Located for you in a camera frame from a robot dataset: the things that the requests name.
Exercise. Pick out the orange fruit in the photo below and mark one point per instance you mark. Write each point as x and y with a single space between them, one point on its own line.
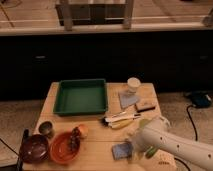
83 130

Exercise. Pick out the dark blue device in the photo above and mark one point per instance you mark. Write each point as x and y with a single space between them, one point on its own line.
200 99

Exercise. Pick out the small metal cup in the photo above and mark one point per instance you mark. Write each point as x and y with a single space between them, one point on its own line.
46 129

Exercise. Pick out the green chili pepper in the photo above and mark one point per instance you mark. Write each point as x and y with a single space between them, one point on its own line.
151 152

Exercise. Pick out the blue sponge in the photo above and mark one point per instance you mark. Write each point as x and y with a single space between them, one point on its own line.
120 151

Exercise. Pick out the white paper cup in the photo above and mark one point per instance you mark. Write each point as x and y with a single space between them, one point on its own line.
133 84

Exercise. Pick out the orange bowl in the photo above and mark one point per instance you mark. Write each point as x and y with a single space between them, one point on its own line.
62 150

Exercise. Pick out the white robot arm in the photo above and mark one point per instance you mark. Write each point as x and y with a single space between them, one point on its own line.
154 133

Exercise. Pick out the dark purple bowl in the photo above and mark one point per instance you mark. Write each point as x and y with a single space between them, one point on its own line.
34 149

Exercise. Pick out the dark grape bunch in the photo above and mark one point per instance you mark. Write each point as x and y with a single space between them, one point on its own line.
74 140

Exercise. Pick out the yellow banana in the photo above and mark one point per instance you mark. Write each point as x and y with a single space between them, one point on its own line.
121 124

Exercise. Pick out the white wooden stool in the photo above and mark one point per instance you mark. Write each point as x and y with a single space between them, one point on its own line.
94 12

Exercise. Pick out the light blue cloth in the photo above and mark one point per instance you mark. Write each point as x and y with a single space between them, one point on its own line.
127 99

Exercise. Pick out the green plastic tray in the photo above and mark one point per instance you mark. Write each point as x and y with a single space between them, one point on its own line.
81 97

